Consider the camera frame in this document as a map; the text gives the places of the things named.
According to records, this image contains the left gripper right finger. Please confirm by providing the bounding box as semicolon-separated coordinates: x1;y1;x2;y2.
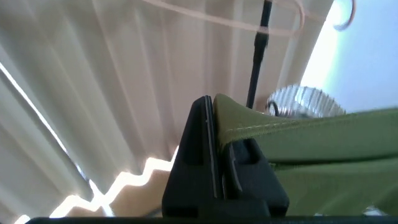
220;138;290;218

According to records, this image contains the white laundry basket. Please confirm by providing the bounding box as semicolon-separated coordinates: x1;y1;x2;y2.
266;84;346;119

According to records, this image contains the pink clothes hanger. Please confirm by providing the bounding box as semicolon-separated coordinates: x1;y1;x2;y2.
142;0;306;39
273;0;357;32

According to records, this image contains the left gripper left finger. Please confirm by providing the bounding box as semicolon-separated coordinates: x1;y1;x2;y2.
161;95;224;218

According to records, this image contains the green shirt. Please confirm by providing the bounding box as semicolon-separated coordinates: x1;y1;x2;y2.
213;93;398;218

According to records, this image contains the black clothes rack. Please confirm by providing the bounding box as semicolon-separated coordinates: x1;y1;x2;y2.
245;0;274;110

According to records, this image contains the beige curtain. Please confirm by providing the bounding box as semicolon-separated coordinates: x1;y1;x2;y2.
0;0;335;223

